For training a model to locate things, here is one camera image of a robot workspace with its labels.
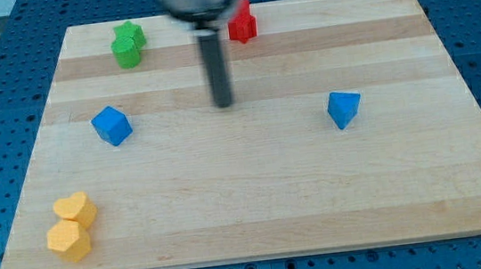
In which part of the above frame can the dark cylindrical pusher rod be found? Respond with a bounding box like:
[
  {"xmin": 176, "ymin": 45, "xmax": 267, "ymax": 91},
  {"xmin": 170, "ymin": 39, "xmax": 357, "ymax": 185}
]
[{"xmin": 194, "ymin": 22, "xmax": 233, "ymax": 109}]

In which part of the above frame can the yellow hexagon block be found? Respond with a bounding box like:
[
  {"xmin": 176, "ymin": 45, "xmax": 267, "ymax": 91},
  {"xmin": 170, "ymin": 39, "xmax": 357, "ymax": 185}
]
[{"xmin": 46, "ymin": 219, "xmax": 91, "ymax": 263}]

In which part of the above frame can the yellow heart block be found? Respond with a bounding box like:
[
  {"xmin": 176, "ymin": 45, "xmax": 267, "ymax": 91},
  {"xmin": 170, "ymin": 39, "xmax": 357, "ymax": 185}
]
[{"xmin": 53, "ymin": 192, "xmax": 98, "ymax": 229}]

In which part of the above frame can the blue cube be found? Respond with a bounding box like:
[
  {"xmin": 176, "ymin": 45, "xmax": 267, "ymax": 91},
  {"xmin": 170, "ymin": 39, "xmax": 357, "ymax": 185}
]
[{"xmin": 91, "ymin": 106, "xmax": 133, "ymax": 146}]

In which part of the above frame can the green star block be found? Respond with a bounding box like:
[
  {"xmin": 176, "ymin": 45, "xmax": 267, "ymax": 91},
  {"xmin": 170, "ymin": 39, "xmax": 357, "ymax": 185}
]
[{"xmin": 113, "ymin": 20, "xmax": 147, "ymax": 49}]

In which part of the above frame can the red star block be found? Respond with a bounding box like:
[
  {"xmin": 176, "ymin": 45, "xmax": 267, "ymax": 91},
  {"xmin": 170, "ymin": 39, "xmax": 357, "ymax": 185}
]
[{"xmin": 227, "ymin": 0, "xmax": 257, "ymax": 44}]

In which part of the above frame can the wooden board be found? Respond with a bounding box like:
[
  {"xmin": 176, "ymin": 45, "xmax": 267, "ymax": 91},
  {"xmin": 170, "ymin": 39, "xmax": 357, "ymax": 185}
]
[{"xmin": 0, "ymin": 0, "xmax": 481, "ymax": 269}]

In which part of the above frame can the blue triangle block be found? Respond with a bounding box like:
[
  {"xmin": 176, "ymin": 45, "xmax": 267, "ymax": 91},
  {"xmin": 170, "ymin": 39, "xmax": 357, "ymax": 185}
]
[{"xmin": 327, "ymin": 92, "xmax": 361, "ymax": 130}]

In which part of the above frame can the green cylinder block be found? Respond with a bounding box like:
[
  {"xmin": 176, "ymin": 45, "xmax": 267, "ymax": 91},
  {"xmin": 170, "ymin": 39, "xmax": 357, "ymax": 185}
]
[{"xmin": 110, "ymin": 36, "xmax": 141, "ymax": 69}]

